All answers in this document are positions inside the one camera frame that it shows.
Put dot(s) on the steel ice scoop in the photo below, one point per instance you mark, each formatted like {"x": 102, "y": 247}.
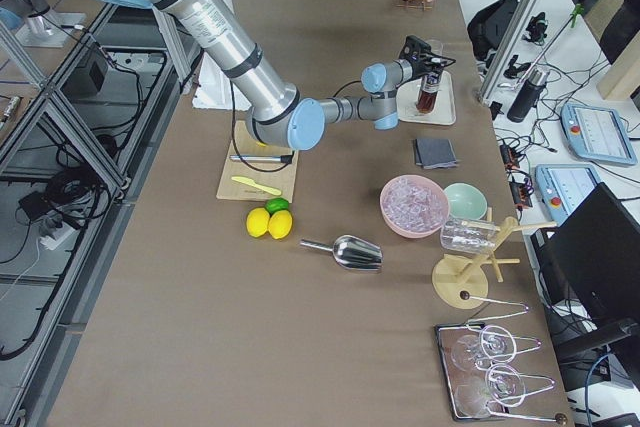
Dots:
{"x": 351, "y": 253}

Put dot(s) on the green bowl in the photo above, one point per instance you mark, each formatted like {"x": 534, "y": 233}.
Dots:
{"x": 466, "y": 201}

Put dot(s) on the yellow lemon lower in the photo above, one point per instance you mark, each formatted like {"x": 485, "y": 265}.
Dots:
{"x": 280, "y": 224}

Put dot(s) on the hanging wine glass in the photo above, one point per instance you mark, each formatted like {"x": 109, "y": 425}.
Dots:
{"x": 499, "y": 387}
{"x": 481, "y": 348}

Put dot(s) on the grey folded cloth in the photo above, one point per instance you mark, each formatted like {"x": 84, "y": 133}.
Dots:
{"x": 434, "y": 153}

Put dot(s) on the steel muddler black tip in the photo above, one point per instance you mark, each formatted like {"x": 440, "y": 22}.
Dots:
{"x": 258, "y": 159}

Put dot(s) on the oolong tea bottle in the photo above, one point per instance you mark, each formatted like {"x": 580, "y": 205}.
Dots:
{"x": 429, "y": 88}

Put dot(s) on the clear glass mug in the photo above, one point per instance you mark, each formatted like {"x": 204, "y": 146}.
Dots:
{"x": 468, "y": 236}

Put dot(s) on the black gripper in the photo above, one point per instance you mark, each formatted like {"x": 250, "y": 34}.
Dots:
{"x": 425, "y": 63}

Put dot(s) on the black thermos bottle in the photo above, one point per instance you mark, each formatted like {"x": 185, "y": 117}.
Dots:
{"x": 528, "y": 95}

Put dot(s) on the yellow plastic knife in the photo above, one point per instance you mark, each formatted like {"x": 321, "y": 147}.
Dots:
{"x": 254, "y": 184}

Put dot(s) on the yellow lemon upper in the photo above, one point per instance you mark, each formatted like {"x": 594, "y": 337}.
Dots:
{"x": 257, "y": 222}

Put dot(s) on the hanging wine glass upper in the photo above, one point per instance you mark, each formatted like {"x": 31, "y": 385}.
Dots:
{"x": 481, "y": 348}

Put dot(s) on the teach pendant lower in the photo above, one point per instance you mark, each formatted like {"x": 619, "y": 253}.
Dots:
{"x": 563, "y": 187}

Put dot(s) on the hanging wine glass lower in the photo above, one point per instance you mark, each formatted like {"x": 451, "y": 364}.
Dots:
{"x": 499, "y": 387}

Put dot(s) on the white rabbit tray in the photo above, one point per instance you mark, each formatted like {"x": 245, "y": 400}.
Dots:
{"x": 444, "y": 112}

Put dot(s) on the black monitor right edge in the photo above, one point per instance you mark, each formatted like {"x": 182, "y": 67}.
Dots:
{"x": 597, "y": 251}

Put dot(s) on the wooden cup tree stand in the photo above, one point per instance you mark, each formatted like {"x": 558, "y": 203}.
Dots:
{"x": 459, "y": 279}

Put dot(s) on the teach pendant upper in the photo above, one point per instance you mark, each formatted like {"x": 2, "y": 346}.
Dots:
{"x": 595, "y": 133}

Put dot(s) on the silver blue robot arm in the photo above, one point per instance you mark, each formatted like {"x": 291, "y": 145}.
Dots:
{"x": 278, "y": 114}

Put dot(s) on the black glass holder tray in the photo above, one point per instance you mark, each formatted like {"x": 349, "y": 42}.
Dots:
{"x": 445, "y": 336}

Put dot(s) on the green lime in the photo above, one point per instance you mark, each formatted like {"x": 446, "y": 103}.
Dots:
{"x": 276, "y": 204}

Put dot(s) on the yellow lemon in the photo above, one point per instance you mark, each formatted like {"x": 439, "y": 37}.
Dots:
{"x": 257, "y": 222}
{"x": 280, "y": 224}

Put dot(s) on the teach pendant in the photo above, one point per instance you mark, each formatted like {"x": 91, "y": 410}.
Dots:
{"x": 595, "y": 133}
{"x": 563, "y": 187}

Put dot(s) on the pink bowl of ice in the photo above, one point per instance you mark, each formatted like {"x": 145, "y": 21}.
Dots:
{"x": 413, "y": 206}

